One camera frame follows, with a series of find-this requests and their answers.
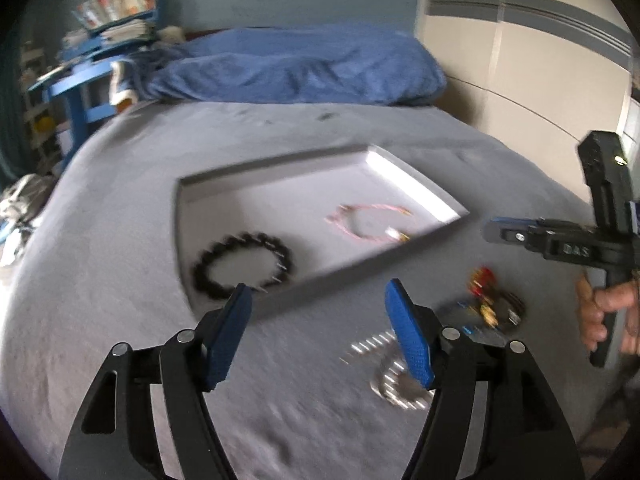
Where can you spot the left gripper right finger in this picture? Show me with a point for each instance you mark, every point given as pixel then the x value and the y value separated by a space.
pixel 525 434

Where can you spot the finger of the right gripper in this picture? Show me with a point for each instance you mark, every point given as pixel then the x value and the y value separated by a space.
pixel 511 231

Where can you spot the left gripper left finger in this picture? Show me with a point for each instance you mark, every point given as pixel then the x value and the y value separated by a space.
pixel 113 435

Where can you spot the right hand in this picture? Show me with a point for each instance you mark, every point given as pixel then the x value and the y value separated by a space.
pixel 595 303

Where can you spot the grey shallow cardboard tray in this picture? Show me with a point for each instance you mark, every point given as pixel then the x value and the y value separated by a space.
pixel 340 212

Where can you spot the blue blanket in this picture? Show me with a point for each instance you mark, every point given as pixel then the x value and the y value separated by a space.
pixel 333 63

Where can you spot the white shelf rack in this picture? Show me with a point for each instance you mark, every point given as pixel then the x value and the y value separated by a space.
pixel 39 123

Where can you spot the blue desk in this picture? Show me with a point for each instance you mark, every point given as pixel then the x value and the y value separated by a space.
pixel 87 63

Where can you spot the row of books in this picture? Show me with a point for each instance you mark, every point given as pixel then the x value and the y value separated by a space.
pixel 94 14

